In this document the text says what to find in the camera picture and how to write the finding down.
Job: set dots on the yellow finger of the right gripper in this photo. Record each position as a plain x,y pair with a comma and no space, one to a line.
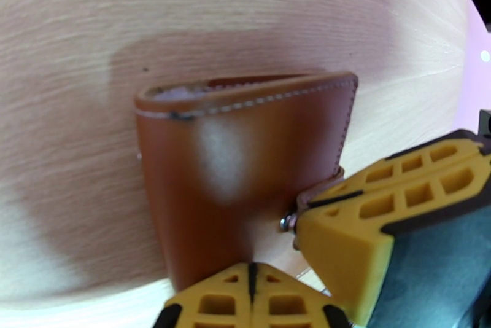
422,173
345,261

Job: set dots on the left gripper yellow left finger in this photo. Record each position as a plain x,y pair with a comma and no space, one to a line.
214,304

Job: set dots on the brown leather card holder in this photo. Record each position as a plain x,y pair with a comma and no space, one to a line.
172,185

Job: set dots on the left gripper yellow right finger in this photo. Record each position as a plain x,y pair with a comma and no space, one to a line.
287,306

